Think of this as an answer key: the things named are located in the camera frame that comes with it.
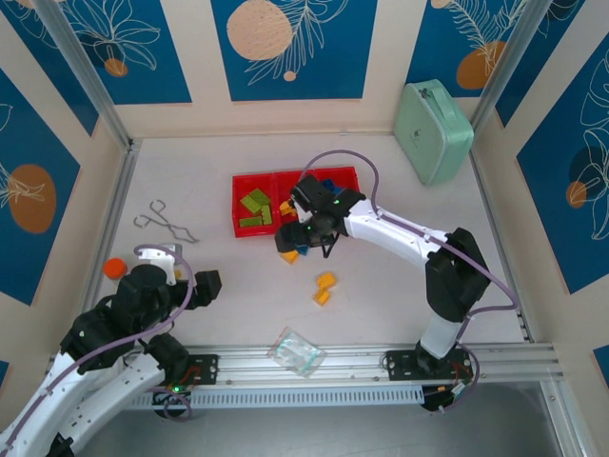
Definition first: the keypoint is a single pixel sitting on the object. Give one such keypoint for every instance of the green lego brick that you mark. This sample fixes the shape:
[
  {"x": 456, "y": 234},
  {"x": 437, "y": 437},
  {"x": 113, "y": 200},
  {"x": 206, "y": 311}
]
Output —
[
  {"x": 247, "y": 204},
  {"x": 250, "y": 222},
  {"x": 266, "y": 214},
  {"x": 259, "y": 196}
]

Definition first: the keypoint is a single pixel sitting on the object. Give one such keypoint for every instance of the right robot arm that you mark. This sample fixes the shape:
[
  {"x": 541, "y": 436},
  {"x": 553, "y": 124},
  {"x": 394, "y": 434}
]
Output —
[{"x": 380, "y": 228}]

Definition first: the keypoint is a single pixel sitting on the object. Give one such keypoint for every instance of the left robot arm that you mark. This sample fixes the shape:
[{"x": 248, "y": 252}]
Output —
[{"x": 133, "y": 381}]

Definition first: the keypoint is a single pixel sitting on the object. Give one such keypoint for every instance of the red three-compartment tray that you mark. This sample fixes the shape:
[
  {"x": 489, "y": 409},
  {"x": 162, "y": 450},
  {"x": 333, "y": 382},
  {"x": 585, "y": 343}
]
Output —
[{"x": 252, "y": 232}]

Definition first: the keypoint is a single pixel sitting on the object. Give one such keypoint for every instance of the orange round cap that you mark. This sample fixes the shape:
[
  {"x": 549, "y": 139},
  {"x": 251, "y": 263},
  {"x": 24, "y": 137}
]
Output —
[{"x": 114, "y": 268}]

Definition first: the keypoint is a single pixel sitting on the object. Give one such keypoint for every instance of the metal tongs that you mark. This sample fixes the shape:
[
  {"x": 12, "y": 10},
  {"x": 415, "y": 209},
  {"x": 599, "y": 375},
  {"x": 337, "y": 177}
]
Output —
[{"x": 167, "y": 225}]

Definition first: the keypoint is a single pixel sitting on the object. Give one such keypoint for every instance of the clear plastic zip bag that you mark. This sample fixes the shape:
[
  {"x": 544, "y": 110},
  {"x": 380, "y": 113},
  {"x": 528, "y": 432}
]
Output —
[{"x": 297, "y": 353}]

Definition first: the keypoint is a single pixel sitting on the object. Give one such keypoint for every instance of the mint green zip case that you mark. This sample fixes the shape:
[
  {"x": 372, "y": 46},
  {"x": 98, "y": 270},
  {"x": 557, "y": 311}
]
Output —
[{"x": 430, "y": 138}]

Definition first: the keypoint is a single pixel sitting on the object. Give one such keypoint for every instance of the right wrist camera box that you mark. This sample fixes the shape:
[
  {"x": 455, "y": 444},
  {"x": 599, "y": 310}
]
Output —
[{"x": 309, "y": 190}]

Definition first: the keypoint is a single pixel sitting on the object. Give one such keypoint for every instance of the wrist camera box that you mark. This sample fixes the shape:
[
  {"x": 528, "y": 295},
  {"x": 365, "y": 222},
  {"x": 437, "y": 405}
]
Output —
[
  {"x": 159, "y": 259},
  {"x": 309, "y": 190}
]

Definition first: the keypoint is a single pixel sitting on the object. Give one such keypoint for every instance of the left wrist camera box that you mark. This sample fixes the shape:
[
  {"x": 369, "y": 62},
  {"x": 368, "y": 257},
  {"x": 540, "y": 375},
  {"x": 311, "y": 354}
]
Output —
[{"x": 159, "y": 259}]

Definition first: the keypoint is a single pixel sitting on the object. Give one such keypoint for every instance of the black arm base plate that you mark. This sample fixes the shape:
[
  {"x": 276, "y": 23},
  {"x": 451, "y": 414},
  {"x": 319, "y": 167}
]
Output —
[
  {"x": 207, "y": 369},
  {"x": 399, "y": 364}
]

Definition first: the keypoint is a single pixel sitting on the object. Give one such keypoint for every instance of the aluminium side rail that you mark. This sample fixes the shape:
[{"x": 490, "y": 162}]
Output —
[
  {"x": 118, "y": 190},
  {"x": 485, "y": 181}
]

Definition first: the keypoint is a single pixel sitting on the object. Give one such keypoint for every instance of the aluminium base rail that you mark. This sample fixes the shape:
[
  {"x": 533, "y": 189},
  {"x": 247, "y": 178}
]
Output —
[{"x": 352, "y": 362}]

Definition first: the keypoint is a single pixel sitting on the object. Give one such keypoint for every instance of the aluminium corner post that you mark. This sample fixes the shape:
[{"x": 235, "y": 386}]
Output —
[
  {"x": 83, "y": 66},
  {"x": 512, "y": 66}
]

